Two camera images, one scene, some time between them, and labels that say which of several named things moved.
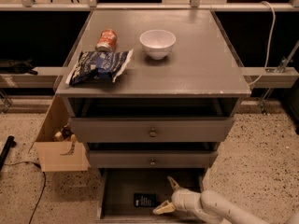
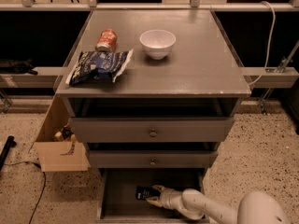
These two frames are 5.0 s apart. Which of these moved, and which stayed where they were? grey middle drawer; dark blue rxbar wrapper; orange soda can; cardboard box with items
Moved: dark blue rxbar wrapper
Stayed: grey middle drawer; cardboard box with items; orange soda can
